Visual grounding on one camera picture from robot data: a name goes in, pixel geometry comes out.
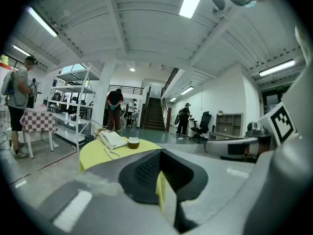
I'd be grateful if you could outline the red checkered cloth table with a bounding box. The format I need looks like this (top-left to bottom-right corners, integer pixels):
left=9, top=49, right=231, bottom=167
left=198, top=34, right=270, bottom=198
left=20, top=108, right=59, bottom=159

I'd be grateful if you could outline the black office chair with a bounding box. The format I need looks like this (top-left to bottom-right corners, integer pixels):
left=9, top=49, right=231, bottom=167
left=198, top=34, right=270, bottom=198
left=190, top=111, right=212, bottom=141

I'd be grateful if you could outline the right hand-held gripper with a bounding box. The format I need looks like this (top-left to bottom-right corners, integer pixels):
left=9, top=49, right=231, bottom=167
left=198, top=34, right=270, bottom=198
left=204, top=64, right=313, bottom=162

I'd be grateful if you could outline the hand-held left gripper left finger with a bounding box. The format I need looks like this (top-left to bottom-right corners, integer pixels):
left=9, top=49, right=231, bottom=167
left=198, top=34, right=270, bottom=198
left=34, top=149, right=178, bottom=235

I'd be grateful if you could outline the black balcony railing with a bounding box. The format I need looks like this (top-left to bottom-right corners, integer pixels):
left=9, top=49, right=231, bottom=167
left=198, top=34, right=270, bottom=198
left=108, top=84, right=145, bottom=96

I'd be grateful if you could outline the wooden cubby shelf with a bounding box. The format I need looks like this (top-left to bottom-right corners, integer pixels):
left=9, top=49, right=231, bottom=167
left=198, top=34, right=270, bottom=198
left=215, top=113, right=244, bottom=137

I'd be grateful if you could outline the dark wooden staircase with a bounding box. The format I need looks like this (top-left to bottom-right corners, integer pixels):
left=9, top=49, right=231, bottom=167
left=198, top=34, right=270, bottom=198
left=140, top=86, right=172, bottom=132

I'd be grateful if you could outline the round yellow-green table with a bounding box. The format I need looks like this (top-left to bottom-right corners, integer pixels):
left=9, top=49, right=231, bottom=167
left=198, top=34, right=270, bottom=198
left=78, top=137, right=167, bottom=214

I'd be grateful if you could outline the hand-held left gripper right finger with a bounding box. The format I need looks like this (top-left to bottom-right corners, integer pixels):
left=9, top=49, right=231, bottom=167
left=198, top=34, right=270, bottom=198
left=156, top=130, right=313, bottom=235

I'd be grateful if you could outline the white desk telephone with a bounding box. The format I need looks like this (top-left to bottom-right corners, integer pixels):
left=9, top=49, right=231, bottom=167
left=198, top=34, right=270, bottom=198
left=97, top=129, right=128, bottom=150

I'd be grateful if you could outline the white telephone cord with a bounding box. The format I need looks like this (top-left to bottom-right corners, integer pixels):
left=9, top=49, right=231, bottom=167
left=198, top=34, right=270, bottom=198
left=103, top=146, right=122, bottom=161

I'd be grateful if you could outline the cream and brown cup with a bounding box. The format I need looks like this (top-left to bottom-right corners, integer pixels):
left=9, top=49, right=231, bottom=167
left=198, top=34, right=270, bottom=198
left=127, top=137, right=141, bottom=150

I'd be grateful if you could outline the white metal shelving unit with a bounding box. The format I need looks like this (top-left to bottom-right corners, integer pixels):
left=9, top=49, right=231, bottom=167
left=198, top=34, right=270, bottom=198
left=46, top=63, right=101, bottom=151

